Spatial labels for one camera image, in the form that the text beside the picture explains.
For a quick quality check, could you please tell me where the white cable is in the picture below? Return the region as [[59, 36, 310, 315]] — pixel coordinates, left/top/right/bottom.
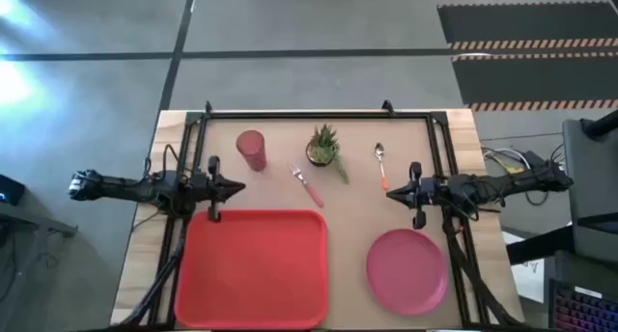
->
[[481, 147, 525, 175]]

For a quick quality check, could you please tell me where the black aluminium table frame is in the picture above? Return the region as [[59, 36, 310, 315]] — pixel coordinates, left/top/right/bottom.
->
[[118, 110, 525, 329]]

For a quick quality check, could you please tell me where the black box device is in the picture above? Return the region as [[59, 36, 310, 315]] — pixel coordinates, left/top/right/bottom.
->
[[0, 174, 26, 207]]

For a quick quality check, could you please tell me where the red translucent cup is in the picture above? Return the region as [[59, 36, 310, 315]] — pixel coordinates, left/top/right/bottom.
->
[[235, 129, 267, 173]]

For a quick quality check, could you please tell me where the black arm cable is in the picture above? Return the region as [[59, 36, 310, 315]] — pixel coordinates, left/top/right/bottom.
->
[[143, 143, 181, 180], [523, 189, 551, 208]]

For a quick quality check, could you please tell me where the grey metal stand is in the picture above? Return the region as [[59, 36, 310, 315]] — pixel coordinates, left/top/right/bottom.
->
[[0, 201, 79, 332]]

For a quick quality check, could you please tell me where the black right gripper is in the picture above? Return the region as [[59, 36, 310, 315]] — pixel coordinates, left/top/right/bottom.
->
[[385, 161, 451, 231]]

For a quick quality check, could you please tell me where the spoon with orange handle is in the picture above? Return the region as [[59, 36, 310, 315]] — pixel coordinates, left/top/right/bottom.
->
[[374, 142, 390, 192]]

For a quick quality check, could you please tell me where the backlit computer keyboard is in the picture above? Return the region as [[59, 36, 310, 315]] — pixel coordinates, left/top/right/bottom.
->
[[548, 278, 618, 332]]

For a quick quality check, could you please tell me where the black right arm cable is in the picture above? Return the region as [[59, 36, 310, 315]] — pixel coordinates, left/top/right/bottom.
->
[[523, 189, 551, 208]]

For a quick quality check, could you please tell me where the black support beam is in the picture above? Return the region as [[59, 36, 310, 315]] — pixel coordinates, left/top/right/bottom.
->
[[505, 224, 580, 266]]

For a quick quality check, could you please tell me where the white paper sheet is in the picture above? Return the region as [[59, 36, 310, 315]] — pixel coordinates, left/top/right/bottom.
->
[[501, 230, 547, 304]]

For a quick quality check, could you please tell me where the red plastic tray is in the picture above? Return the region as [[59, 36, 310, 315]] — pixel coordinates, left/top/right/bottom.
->
[[174, 208, 330, 331]]

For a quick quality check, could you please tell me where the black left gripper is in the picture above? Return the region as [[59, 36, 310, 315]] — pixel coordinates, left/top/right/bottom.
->
[[191, 155, 247, 223]]

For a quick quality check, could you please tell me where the pink round plate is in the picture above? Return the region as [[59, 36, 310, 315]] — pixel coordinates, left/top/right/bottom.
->
[[365, 228, 449, 317]]

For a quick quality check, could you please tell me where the fork with pink handle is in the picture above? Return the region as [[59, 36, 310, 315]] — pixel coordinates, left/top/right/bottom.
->
[[289, 163, 325, 208]]

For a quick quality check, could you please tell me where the black orange-striped floor mat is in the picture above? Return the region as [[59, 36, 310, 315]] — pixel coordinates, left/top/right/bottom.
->
[[451, 51, 618, 113], [436, 1, 618, 51]]

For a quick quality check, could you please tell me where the succulent plant in dark pot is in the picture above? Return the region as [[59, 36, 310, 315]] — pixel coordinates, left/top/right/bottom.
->
[[304, 123, 350, 185]]

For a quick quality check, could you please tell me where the black vertical post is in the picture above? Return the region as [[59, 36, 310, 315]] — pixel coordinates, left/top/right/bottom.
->
[[580, 108, 618, 140]]

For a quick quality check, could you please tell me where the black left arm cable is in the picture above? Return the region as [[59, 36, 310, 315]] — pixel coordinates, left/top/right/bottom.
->
[[143, 143, 181, 180]]

